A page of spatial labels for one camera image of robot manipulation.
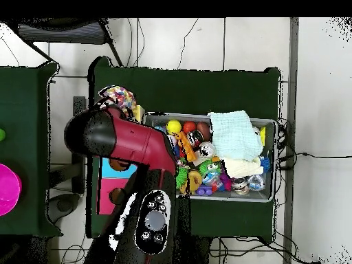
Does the mint green waffle cloth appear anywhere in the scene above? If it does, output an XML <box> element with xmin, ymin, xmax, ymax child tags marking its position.
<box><xmin>207</xmin><ymin>109</ymin><xmax>264</xmax><ymax>162</ymax></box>

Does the cream waffle cloth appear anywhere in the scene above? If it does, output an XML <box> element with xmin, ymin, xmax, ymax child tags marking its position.
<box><xmin>221</xmin><ymin>155</ymin><xmax>265</xmax><ymax>179</ymax></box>

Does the colourful spotted cloth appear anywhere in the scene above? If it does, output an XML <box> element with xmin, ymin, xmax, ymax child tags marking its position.
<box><xmin>98</xmin><ymin>85</ymin><xmax>138</xmax><ymax>118</ymax></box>

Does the wooden box with three holes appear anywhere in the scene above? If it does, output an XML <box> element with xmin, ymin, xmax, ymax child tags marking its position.
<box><xmin>97</xmin><ymin>104</ymin><xmax>146</xmax><ymax>216</ymax></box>

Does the orange plastic brick block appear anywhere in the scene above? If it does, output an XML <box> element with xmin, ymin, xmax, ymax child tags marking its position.
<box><xmin>175</xmin><ymin>131</ymin><xmax>197</xmax><ymax>163</ymax></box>

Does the yellow ball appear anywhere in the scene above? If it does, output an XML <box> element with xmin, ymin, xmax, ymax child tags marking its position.
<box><xmin>166</xmin><ymin>120</ymin><xmax>183</xmax><ymax>135</ymax></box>

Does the crushed black drink can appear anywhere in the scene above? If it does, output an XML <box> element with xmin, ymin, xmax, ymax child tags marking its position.
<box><xmin>186</xmin><ymin>130</ymin><xmax>205</xmax><ymax>148</ymax></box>

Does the orange ball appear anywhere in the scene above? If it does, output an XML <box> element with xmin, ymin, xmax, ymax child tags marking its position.
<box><xmin>182</xmin><ymin>120</ymin><xmax>197</xmax><ymax>135</ymax></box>

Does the brown football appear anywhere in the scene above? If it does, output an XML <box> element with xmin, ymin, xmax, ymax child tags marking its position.
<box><xmin>196</xmin><ymin>121</ymin><xmax>212</xmax><ymax>143</ymax></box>

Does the green spiky toy with eyes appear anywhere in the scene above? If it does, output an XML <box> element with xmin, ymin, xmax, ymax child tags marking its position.
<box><xmin>199</xmin><ymin>159</ymin><xmax>223</xmax><ymax>177</ymax></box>

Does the black upright panel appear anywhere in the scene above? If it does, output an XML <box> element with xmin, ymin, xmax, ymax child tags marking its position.
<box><xmin>71</xmin><ymin>96</ymin><xmax>87</xmax><ymax>195</ymax></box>

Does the dark grey oval base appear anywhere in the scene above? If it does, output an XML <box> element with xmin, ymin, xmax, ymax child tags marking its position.
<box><xmin>45</xmin><ymin>192</ymin><xmax>81</xmax><ymax>224</ymax></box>

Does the dark green side tablecloth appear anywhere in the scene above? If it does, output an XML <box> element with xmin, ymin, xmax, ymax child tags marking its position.
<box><xmin>0</xmin><ymin>61</ymin><xmax>63</xmax><ymax>239</ymax></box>

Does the black mesh chair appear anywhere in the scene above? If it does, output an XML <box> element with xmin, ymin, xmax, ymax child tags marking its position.
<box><xmin>5</xmin><ymin>17</ymin><xmax>124</xmax><ymax>67</ymax></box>

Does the pink round disc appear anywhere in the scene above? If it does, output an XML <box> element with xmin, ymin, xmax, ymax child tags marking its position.
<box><xmin>0</xmin><ymin>163</ymin><xmax>23</xmax><ymax>217</ymax></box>

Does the shallow wire mesh bin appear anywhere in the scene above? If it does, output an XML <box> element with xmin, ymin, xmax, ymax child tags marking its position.
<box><xmin>142</xmin><ymin>111</ymin><xmax>278</xmax><ymax>204</ymax></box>

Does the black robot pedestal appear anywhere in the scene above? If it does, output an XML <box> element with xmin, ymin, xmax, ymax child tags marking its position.
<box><xmin>175</xmin><ymin>234</ymin><xmax>214</xmax><ymax>264</ymax></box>

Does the black power cable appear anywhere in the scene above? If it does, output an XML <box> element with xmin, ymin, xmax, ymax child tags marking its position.
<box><xmin>277</xmin><ymin>151</ymin><xmax>352</xmax><ymax>171</ymax></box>

